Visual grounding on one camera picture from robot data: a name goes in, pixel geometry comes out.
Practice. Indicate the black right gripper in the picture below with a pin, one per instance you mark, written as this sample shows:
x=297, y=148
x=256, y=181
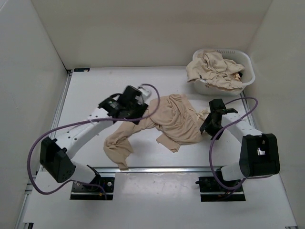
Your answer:
x=205, y=126

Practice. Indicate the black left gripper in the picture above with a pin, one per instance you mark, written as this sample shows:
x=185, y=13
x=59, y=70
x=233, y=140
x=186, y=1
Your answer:
x=141, y=110

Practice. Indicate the beige trousers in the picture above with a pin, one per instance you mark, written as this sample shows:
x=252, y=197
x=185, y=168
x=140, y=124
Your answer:
x=176, y=118

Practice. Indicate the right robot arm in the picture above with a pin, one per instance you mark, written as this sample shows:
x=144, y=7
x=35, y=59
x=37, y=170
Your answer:
x=259, y=157

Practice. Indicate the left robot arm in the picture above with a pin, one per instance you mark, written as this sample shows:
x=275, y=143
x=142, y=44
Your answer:
x=56, y=154

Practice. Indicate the black corner label sticker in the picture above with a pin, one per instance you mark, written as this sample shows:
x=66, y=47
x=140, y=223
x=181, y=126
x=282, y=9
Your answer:
x=81, y=69

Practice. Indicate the beige clothes in basket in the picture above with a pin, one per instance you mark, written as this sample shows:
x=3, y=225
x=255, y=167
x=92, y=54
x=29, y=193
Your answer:
x=209, y=65

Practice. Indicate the white laundry basket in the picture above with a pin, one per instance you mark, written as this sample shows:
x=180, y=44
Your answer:
x=247, y=75

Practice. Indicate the white front cover board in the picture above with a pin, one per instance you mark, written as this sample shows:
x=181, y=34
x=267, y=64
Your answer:
x=168, y=200

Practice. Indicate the aluminium right table rail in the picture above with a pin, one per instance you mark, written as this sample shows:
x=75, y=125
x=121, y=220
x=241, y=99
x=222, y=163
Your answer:
x=249, y=105

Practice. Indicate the aluminium table rail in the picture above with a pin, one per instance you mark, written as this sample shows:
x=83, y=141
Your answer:
x=249, y=105
x=61, y=100
x=154, y=170

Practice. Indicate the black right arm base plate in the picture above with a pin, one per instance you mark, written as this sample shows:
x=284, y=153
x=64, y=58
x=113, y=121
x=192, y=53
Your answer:
x=211, y=191

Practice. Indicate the aluminium left table rail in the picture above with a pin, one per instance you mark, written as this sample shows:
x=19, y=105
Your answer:
x=61, y=100

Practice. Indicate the aluminium front table rail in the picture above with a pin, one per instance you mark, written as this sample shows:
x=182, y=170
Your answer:
x=154, y=170

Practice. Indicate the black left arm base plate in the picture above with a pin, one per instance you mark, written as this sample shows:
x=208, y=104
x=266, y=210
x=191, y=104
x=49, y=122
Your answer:
x=81, y=192

